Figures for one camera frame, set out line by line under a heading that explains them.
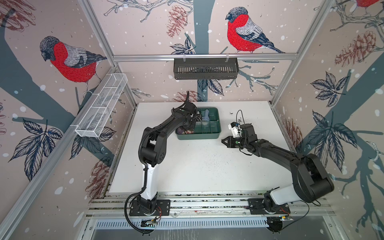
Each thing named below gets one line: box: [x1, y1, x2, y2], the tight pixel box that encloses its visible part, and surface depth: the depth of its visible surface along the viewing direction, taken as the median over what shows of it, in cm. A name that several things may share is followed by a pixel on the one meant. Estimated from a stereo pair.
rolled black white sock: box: [195, 110, 202, 122], surface depth 105 cm
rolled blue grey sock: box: [202, 109, 210, 122], surface depth 106 cm
